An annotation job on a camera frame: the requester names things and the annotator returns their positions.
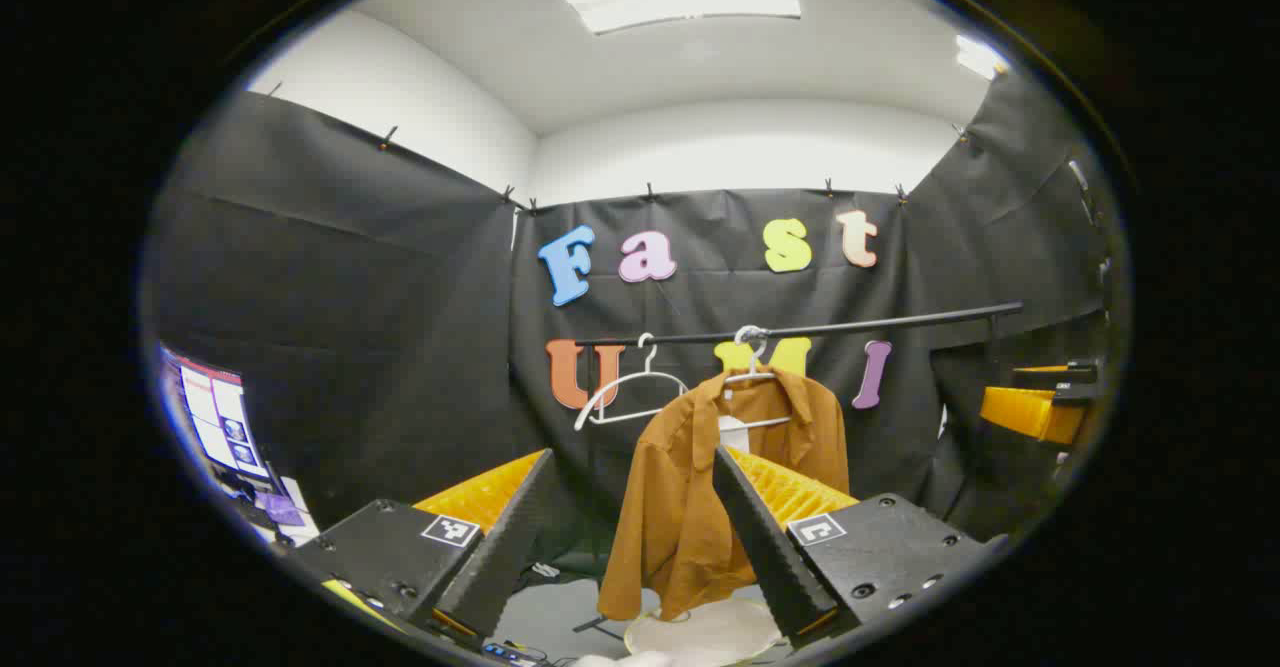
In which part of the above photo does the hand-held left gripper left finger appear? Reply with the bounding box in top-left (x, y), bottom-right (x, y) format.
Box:
top-left (285, 447), bottom-right (561, 648)

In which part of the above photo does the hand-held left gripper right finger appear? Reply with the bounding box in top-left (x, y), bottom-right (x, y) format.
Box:
top-left (712, 444), bottom-right (1011, 653)

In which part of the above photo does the brown shirt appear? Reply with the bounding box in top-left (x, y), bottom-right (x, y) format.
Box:
top-left (598, 365), bottom-right (851, 623)

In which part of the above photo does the white hanger with shirt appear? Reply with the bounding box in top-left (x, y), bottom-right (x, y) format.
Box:
top-left (722, 324), bottom-right (796, 430)

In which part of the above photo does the white empty clothes hanger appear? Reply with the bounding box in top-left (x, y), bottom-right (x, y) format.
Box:
top-left (573, 332), bottom-right (691, 433)

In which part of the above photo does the purple item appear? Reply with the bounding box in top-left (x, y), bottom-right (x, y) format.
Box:
top-left (255, 490), bottom-right (306, 528)

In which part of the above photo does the black backdrop cloth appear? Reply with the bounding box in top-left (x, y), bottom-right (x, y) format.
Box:
top-left (150, 72), bottom-right (1116, 558)

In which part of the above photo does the computer monitor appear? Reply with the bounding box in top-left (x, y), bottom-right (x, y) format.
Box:
top-left (160, 345), bottom-right (273, 483)

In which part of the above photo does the small ceiling light panel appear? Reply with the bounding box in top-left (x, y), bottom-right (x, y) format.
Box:
top-left (955, 34), bottom-right (1011, 81)

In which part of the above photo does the row of black clips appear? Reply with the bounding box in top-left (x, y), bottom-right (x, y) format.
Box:
top-left (265, 82), bottom-right (971, 213)

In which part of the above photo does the black clothes rail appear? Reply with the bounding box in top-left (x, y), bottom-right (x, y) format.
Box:
top-left (575, 301), bottom-right (1026, 368)

